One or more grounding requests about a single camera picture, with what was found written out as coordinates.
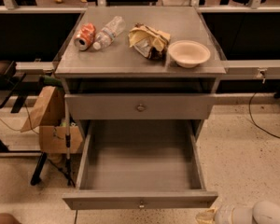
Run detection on brown cardboard box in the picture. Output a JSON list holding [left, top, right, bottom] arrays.
[[20, 86, 84, 155]]

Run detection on grey top drawer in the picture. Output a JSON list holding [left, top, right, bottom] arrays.
[[65, 93, 216, 119]]

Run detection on green object behind box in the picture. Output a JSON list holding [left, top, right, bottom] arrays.
[[39, 76, 63, 88]]

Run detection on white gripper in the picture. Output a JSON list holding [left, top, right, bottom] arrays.
[[195, 205, 233, 224]]

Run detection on white paper bowl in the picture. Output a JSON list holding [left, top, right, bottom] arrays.
[[168, 40, 211, 68]]

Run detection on clear plastic water bottle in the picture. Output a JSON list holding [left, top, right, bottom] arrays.
[[92, 16, 126, 50]]

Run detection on black floor cable right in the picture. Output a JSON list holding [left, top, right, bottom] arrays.
[[247, 91, 280, 141]]

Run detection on white and black pole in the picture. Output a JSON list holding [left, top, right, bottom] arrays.
[[64, 102, 72, 186]]

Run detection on grey drawer cabinet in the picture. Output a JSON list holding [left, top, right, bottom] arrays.
[[56, 7, 226, 132]]

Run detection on black stand left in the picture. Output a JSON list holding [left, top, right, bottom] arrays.
[[0, 61, 47, 186]]

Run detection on crumpled yellow chip bag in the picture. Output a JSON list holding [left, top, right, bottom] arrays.
[[128, 23, 171, 61]]

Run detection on black floor cable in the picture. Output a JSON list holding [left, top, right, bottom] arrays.
[[46, 157, 78, 224], [247, 91, 280, 141]]

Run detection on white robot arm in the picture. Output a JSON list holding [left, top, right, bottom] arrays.
[[195, 201, 280, 224]]

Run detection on grey drawer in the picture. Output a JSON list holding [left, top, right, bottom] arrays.
[[65, 93, 216, 119], [63, 120, 217, 210]]

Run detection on black floor cable left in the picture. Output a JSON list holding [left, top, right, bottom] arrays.
[[46, 157, 78, 224]]

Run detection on orange soda can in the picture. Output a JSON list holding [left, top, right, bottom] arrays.
[[74, 23, 96, 51]]

